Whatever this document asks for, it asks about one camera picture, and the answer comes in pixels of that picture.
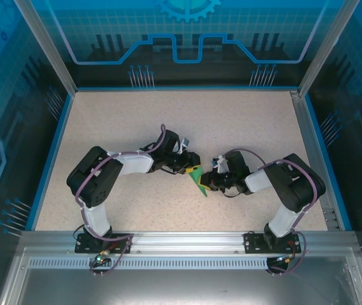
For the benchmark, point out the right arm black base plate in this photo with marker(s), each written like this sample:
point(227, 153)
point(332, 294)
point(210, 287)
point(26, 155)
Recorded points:
point(254, 243)

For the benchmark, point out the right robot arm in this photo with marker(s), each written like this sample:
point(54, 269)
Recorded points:
point(298, 184)

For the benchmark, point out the blue table edge strip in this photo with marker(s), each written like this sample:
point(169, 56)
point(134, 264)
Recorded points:
point(51, 162)
point(327, 162)

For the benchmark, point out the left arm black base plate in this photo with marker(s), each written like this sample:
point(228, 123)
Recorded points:
point(85, 246)

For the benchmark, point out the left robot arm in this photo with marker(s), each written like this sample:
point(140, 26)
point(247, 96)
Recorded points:
point(93, 178)

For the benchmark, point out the aluminium side rail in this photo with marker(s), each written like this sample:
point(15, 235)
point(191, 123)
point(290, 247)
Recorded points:
point(309, 143)

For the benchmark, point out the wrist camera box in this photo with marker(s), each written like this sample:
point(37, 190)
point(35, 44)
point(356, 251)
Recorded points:
point(221, 165)
point(185, 145)

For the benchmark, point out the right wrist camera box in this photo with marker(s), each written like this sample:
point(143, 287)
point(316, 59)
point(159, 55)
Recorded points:
point(221, 165)

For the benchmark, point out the brushed metal sheet panel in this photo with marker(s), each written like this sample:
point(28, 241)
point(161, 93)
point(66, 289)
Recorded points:
point(181, 286)

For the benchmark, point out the green paper sheet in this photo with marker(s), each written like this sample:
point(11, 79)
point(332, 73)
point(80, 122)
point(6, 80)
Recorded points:
point(196, 178)

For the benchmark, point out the aluminium frame post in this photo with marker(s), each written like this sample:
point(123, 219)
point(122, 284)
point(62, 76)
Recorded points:
point(47, 51)
point(327, 47)

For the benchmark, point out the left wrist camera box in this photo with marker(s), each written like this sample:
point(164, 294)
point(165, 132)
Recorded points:
point(185, 145)

